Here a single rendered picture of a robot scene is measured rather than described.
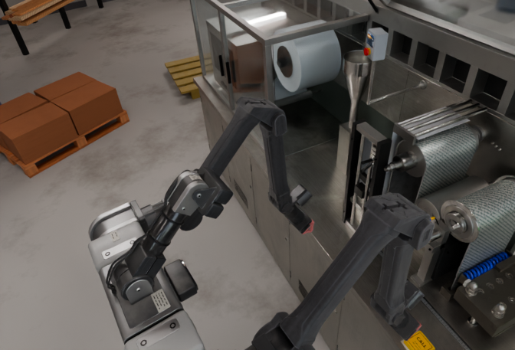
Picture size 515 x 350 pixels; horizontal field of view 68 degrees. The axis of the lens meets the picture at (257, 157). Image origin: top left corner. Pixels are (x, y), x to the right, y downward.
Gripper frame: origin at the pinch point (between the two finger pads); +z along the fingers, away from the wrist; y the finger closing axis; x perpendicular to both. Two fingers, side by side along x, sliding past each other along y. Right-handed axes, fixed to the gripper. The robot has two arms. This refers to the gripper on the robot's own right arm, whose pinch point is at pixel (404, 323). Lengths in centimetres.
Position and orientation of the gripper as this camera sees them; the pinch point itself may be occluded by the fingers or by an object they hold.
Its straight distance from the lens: 140.6
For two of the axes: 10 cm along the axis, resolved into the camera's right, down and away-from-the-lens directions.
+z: 4.7, 4.9, 7.3
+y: -5.4, -5.0, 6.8
